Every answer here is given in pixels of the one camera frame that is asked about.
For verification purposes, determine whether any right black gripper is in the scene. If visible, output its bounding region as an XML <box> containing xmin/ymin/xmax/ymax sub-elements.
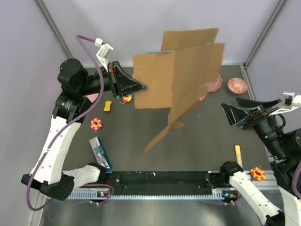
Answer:
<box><xmin>220</xmin><ymin>96</ymin><xmax>287</xmax><ymax>158</ymax></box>

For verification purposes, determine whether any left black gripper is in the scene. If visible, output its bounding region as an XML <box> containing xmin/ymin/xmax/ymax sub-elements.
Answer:
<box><xmin>79</xmin><ymin>60</ymin><xmax>147</xmax><ymax>98</ymax></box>

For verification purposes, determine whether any brown cardboard box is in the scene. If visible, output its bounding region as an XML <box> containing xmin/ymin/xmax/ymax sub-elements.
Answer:
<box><xmin>133</xmin><ymin>28</ymin><xmax>225</xmax><ymax>152</ymax></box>

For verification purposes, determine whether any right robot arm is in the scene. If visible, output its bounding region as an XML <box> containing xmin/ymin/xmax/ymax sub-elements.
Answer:
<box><xmin>206</xmin><ymin>94</ymin><xmax>301</xmax><ymax>226</ymax></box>

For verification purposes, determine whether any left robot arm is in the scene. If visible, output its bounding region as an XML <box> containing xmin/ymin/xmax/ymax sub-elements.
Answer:
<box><xmin>21</xmin><ymin>58</ymin><xmax>147</xmax><ymax>201</ymax></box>

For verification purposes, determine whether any rainbow flower toy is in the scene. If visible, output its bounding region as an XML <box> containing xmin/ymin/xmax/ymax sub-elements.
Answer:
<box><xmin>119</xmin><ymin>95</ymin><xmax>132</xmax><ymax>104</ymax></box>

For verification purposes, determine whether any red patterned bowl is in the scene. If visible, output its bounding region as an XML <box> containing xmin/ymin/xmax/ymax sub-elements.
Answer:
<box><xmin>227</xmin><ymin>78</ymin><xmax>248</xmax><ymax>95</ymax></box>

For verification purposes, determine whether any yellow bone toy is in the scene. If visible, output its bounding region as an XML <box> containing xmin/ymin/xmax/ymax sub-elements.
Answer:
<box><xmin>103</xmin><ymin>100</ymin><xmax>112</xmax><ymax>112</ymax></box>

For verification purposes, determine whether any pink dotted plate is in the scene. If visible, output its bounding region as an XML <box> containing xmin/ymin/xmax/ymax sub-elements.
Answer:
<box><xmin>201</xmin><ymin>74</ymin><xmax>222</xmax><ymax>93</ymax></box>

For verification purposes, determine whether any pink round plate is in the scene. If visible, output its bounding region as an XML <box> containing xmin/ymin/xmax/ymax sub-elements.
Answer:
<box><xmin>86</xmin><ymin>93</ymin><xmax>99</xmax><ymax>103</ymax></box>

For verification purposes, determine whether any wooden stick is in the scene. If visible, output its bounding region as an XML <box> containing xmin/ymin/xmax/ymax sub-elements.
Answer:
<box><xmin>234</xmin><ymin>145</ymin><xmax>243</xmax><ymax>168</ymax></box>

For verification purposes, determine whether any orange flower toy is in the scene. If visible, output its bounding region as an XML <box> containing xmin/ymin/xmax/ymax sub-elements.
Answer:
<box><xmin>250</xmin><ymin>167</ymin><xmax>266</xmax><ymax>181</ymax></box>

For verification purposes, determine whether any blue packaged item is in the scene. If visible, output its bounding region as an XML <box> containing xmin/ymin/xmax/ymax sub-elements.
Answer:
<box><xmin>89</xmin><ymin>137</ymin><xmax>112</xmax><ymax>171</ymax></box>

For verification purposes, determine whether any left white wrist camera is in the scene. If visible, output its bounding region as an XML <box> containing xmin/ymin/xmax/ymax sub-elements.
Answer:
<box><xmin>96</xmin><ymin>43</ymin><xmax>114</xmax><ymax>71</ymax></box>

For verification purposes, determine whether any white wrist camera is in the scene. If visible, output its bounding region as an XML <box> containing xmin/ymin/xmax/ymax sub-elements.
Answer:
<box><xmin>96</xmin><ymin>43</ymin><xmax>114</xmax><ymax>71</ymax></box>
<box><xmin>270</xmin><ymin>91</ymin><xmax>301</xmax><ymax>115</ymax></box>

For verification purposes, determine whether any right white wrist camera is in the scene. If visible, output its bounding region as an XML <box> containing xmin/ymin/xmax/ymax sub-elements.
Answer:
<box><xmin>270</xmin><ymin>91</ymin><xmax>301</xmax><ymax>115</ymax></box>

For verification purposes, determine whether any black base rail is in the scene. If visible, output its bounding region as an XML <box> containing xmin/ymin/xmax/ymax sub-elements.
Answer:
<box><xmin>104</xmin><ymin>171</ymin><xmax>223</xmax><ymax>196</ymax></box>

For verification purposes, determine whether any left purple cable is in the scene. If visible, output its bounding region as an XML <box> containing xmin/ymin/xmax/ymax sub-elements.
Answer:
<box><xmin>25</xmin><ymin>34</ymin><xmax>105</xmax><ymax>211</ymax></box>

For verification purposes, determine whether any grey slotted cable duct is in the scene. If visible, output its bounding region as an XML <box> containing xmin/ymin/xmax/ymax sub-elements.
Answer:
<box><xmin>69</xmin><ymin>190</ymin><xmax>238</xmax><ymax>200</ymax></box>

